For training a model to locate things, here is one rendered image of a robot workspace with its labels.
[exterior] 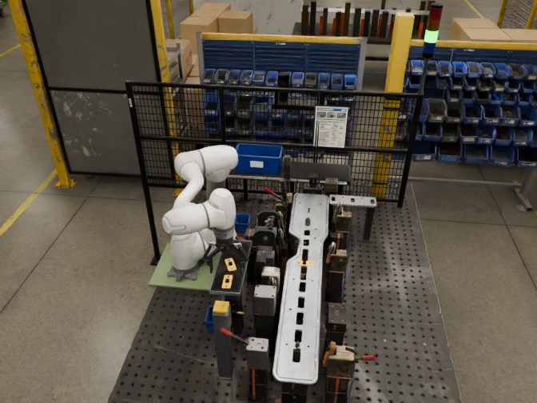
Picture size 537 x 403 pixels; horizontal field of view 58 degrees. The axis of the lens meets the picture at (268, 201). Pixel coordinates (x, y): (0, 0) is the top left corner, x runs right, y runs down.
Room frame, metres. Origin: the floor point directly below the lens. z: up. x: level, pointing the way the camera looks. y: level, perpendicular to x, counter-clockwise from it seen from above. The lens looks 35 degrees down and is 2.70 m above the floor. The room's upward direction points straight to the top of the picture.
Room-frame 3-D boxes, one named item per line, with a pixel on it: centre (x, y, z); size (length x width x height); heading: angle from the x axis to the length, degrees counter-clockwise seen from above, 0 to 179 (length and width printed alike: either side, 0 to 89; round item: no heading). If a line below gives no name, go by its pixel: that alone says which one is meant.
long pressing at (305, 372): (1.88, -0.19, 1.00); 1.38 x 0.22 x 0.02; 173
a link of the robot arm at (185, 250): (2.19, 0.49, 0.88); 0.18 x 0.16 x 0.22; 115
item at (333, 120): (2.90, -0.41, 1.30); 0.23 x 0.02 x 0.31; 83
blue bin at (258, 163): (2.84, 0.07, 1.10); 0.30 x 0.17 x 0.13; 82
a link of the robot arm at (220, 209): (1.60, 0.20, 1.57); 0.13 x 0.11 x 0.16; 115
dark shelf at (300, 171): (2.82, -0.09, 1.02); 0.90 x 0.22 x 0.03; 83
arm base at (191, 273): (2.16, 0.50, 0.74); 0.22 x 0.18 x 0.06; 169
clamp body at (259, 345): (1.34, 0.05, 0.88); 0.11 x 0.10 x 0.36; 83
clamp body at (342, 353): (1.30, -0.30, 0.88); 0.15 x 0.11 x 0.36; 83
